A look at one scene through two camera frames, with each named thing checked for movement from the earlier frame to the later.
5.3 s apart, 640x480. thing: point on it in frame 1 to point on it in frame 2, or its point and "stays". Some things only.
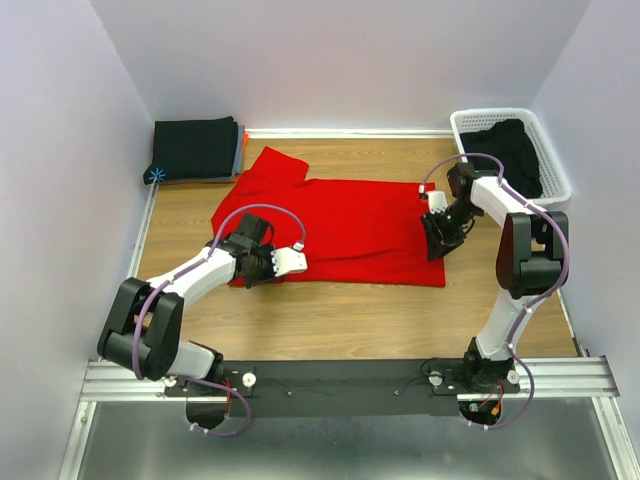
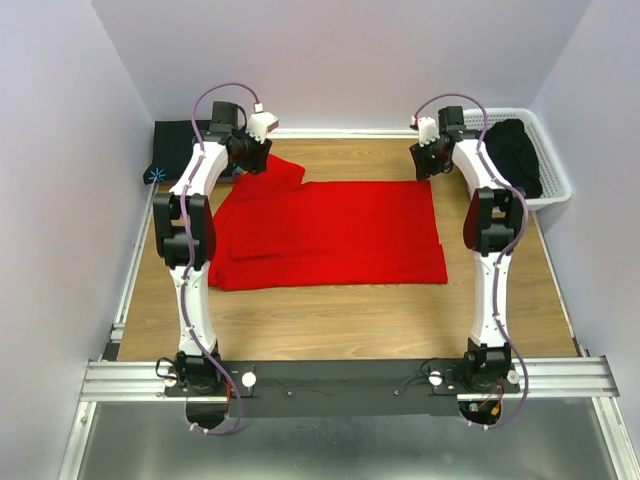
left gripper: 262,265 to 256,157
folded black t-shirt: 194,149 stays
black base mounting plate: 348,388 stays
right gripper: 441,228 to 426,161
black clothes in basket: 509,141 stays
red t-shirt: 357,232 stays
